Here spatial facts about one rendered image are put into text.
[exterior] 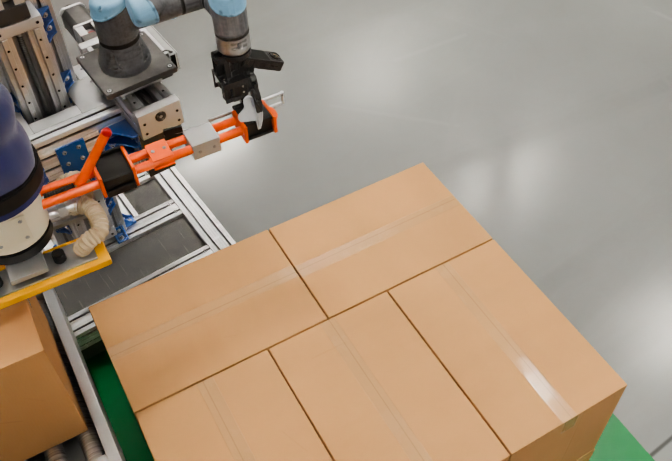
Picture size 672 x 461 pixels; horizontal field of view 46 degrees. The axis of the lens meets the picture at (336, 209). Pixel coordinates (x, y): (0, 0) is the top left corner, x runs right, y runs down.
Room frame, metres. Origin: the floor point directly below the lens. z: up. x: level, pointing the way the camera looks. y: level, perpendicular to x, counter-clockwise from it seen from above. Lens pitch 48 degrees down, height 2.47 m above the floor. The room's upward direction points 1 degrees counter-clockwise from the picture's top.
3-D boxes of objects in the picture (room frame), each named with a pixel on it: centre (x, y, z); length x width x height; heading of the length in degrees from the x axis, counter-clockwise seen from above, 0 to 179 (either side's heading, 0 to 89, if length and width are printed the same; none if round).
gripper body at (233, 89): (1.41, 0.22, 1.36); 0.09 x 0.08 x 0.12; 118
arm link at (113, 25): (1.88, 0.60, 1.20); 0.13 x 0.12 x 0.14; 118
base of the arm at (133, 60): (1.87, 0.61, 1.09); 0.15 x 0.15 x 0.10
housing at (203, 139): (1.36, 0.31, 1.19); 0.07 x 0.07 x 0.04; 28
